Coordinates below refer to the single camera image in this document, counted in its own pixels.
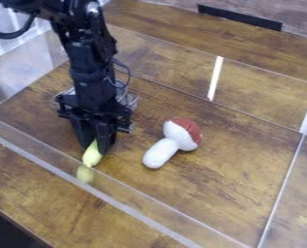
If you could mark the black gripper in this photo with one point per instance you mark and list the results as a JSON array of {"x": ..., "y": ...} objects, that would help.
[{"x": 95, "y": 122}]

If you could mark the light green plush spoon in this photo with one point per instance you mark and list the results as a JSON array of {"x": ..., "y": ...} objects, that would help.
[{"x": 91, "y": 157}]

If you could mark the small stainless steel pot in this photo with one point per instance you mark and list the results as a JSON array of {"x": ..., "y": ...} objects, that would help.
[{"x": 126, "y": 97}]

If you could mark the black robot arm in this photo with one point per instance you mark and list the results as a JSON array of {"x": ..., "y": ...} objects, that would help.
[{"x": 90, "y": 105}]

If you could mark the clear acrylic front barrier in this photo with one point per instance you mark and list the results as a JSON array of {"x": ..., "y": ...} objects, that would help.
[{"x": 164, "y": 218}]

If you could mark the clear acrylic barrier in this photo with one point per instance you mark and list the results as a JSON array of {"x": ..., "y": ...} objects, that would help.
[
  {"x": 264, "y": 94},
  {"x": 164, "y": 218}
]

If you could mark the plush red cap mushroom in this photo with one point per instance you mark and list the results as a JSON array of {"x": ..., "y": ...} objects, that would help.
[{"x": 182, "y": 136}]

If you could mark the clear acrylic back barrier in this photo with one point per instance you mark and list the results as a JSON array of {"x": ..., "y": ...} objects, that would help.
[{"x": 264, "y": 94}]

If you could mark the black bar on table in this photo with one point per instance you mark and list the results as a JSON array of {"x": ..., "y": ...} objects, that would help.
[{"x": 247, "y": 19}]

